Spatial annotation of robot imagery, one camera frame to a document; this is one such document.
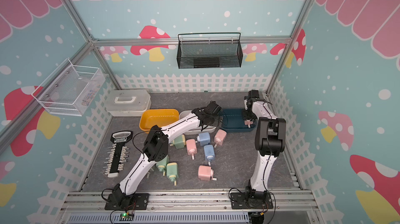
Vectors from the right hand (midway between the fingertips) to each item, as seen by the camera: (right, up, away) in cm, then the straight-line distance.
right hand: (249, 115), depth 101 cm
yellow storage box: (-67, -2, +5) cm, 67 cm away
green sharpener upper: (-44, -14, -15) cm, 48 cm away
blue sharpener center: (-27, -19, -18) cm, 37 cm away
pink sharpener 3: (-2, -4, -3) cm, 5 cm away
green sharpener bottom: (-45, -27, -24) cm, 58 cm away
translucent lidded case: (-79, +8, -2) cm, 79 cm away
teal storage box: (-11, -4, +2) cm, 11 cm away
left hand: (-23, -4, -3) cm, 24 cm away
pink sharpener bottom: (-29, -27, -24) cm, 46 cm away
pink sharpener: (-21, -12, -12) cm, 26 cm away
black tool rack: (-79, -21, -12) cm, 83 cm away
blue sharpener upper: (-30, -12, -13) cm, 35 cm away
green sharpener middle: (-51, -24, -22) cm, 61 cm away
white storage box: (-26, -7, -9) cm, 29 cm away
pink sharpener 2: (-37, -17, -15) cm, 43 cm away
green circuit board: (-66, -46, -28) cm, 86 cm away
